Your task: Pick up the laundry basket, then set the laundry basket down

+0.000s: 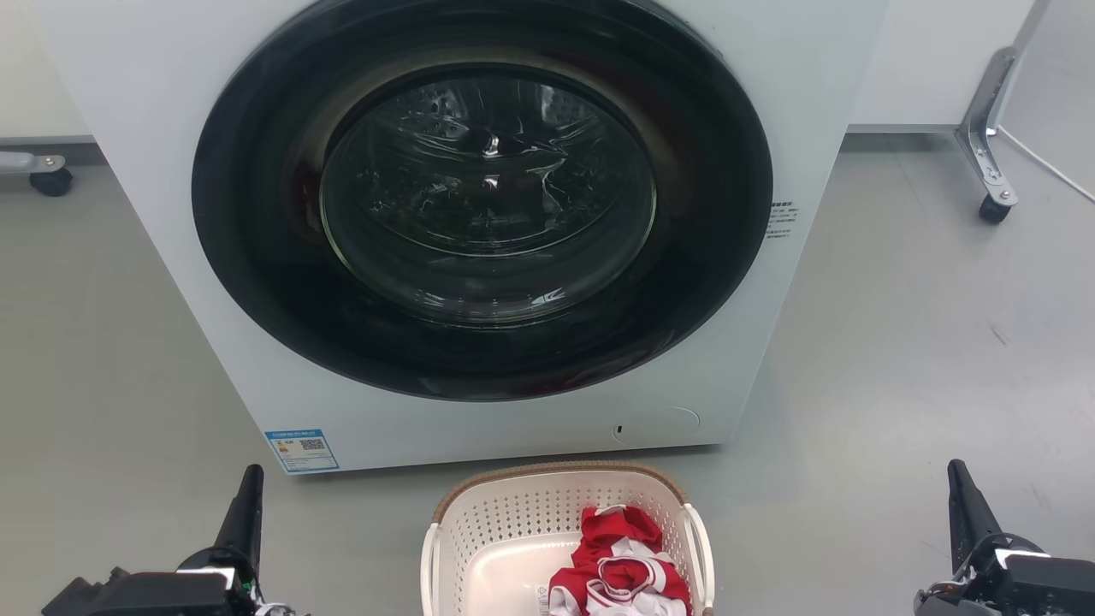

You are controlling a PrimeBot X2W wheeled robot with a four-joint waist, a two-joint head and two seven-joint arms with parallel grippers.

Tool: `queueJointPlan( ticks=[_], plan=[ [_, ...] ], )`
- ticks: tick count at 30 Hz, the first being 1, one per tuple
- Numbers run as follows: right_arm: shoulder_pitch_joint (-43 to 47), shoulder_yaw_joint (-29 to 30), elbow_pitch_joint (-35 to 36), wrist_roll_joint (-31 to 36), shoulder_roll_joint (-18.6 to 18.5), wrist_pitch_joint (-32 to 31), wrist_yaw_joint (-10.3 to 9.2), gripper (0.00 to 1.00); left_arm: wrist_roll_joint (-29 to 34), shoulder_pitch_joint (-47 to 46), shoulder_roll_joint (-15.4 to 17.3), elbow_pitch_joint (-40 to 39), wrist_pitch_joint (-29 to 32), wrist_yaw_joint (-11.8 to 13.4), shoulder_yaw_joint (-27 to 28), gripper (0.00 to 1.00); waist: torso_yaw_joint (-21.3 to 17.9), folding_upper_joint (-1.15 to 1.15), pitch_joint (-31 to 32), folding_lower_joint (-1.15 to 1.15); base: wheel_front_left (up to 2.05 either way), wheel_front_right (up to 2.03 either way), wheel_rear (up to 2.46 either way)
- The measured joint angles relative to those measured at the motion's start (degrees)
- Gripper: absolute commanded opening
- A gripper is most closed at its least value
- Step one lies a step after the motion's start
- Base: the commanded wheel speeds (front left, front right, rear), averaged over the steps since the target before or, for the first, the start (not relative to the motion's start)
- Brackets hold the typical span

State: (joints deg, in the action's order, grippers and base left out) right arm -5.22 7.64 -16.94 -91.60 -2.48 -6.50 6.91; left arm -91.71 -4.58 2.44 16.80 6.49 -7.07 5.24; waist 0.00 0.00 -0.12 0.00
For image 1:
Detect red and white garment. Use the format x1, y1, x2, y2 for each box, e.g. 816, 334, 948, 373
547, 505, 694, 616

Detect white front-load washing machine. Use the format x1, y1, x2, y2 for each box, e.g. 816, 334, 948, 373
30, 0, 891, 476

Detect white floor cable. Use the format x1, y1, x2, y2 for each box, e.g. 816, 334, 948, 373
997, 126, 1095, 204

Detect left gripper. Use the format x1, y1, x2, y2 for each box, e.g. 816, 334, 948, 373
41, 465, 296, 616

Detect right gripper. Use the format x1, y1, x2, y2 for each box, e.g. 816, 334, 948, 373
914, 459, 1095, 616

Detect blue energy label sticker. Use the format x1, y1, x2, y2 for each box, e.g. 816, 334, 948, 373
264, 428, 340, 475

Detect cream perforated laundry basket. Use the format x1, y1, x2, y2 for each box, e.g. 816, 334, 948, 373
419, 460, 716, 616

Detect metal panel foot with caster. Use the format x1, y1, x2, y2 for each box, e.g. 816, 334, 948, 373
0, 152, 74, 198
954, 47, 1021, 225

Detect white partition panel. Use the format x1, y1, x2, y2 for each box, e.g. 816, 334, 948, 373
0, 0, 93, 145
847, 0, 1051, 133

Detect black round washer door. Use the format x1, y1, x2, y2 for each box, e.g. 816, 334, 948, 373
191, 0, 775, 403

